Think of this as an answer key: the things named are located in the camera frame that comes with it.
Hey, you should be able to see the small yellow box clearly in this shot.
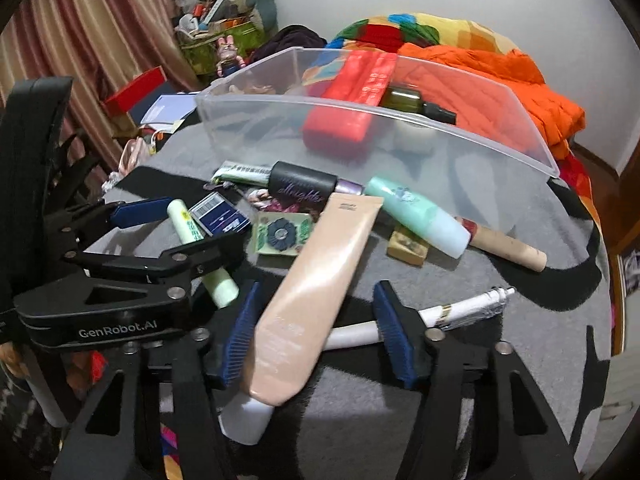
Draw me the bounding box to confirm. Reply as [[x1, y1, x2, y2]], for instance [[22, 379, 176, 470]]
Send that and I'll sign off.
[[386, 225, 431, 267]]

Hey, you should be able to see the blue notebook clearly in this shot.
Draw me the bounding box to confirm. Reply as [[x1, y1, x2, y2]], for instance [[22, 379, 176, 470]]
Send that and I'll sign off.
[[140, 92, 198, 128]]

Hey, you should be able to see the green floral box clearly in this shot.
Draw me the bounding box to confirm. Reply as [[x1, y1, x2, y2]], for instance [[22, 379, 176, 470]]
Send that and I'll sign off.
[[251, 211, 318, 258]]

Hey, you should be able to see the orange blanket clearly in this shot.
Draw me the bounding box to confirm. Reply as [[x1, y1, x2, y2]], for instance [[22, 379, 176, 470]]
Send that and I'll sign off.
[[397, 42, 586, 158]]

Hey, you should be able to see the light green tube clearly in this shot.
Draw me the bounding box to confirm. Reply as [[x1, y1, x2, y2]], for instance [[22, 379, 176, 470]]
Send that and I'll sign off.
[[166, 199, 240, 309]]

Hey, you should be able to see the white green toothpaste tube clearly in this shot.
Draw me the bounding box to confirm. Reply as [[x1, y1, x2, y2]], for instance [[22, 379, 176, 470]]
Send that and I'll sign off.
[[211, 160, 275, 187]]

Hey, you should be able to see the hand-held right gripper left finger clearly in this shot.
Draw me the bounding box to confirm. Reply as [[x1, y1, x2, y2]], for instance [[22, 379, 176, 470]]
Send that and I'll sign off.
[[52, 280, 266, 480]]

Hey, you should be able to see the green bag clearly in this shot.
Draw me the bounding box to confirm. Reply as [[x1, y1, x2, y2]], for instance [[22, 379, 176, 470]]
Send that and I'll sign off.
[[177, 17, 261, 76]]

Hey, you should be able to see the striped curtain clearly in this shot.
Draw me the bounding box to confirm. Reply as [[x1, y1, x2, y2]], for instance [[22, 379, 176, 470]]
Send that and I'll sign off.
[[0, 0, 201, 171]]

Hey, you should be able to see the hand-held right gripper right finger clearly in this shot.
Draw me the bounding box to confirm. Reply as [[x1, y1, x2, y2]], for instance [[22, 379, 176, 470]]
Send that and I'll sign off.
[[372, 280, 583, 480]]

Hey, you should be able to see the navy blue small box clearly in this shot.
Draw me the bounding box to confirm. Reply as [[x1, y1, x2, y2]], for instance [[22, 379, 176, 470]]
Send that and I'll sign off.
[[190, 192, 252, 237]]

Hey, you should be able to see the white pen with silver tip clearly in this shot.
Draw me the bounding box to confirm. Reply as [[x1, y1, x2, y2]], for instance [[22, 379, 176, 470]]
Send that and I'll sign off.
[[325, 286, 517, 351]]

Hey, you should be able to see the purple bottle with black cap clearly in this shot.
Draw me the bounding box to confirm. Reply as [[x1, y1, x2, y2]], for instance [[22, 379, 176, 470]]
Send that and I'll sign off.
[[270, 161, 368, 211]]

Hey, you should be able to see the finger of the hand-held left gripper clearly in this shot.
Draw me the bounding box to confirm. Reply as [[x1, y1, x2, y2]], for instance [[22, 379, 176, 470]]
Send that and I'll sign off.
[[15, 232, 246, 321], [42, 196, 173, 261]]

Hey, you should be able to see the pink bunny toy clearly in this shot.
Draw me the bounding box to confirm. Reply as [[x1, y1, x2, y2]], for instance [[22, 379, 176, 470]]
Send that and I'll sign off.
[[216, 36, 247, 78]]

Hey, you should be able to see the dark purple clothing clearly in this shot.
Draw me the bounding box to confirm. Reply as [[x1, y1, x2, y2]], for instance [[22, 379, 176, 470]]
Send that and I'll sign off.
[[248, 25, 328, 68]]

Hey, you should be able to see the red flat box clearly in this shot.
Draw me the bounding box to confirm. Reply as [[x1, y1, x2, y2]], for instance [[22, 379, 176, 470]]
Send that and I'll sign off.
[[102, 66, 167, 116]]

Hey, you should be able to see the red rectangular box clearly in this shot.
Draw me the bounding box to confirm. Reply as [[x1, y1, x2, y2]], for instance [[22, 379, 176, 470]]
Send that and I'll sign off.
[[301, 51, 398, 153]]

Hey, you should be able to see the pink printed packet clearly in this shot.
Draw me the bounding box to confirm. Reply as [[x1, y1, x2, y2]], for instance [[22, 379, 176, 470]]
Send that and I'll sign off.
[[245, 187, 321, 221]]

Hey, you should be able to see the grey green cushion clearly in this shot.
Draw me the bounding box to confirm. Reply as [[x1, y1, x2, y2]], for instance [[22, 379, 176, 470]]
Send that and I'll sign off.
[[220, 0, 278, 36]]

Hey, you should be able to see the grey felt mat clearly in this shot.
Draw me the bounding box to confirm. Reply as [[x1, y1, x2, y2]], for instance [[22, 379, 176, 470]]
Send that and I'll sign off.
[[80, 125, 616, 480]]

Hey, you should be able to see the dark green bottle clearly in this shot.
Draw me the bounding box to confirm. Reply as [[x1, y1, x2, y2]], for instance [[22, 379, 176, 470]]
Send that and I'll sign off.
[[378, 85, 458, 127]]

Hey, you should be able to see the brown paper tube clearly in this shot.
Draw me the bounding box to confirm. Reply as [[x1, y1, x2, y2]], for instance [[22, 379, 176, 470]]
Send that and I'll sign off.
[[455, 217, 548, 273]]

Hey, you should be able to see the mint green bottle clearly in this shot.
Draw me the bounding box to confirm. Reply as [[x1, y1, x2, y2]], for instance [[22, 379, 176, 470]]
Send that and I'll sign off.
[[365, 176, 472, 260]]

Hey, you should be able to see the beige cosmetic tube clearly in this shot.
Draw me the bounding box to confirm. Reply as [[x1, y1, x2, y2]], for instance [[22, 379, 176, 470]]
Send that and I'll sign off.
[[220, 192, 386, 446]]

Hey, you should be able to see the clear plastic storage bin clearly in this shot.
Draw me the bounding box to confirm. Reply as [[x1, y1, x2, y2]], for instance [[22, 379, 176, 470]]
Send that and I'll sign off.
[[194, 46, 562, 241]]

